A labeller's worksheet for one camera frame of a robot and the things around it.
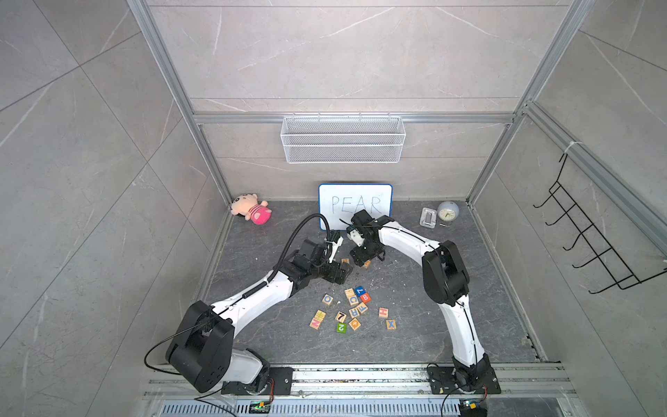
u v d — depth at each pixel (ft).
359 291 2.96
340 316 2.78
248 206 3.60
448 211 3.53
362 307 2.85
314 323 2.74
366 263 3.14
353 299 2.90
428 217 3.73
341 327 2.70
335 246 2.48
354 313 2.81
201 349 1.36
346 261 3.22
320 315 2.81
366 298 2.93
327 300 2.89
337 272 2.40
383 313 2.81
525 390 2.36
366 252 2.87
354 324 2.74
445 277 1.87
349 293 2.96
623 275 1.94
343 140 3.31
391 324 2.74
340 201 3.31
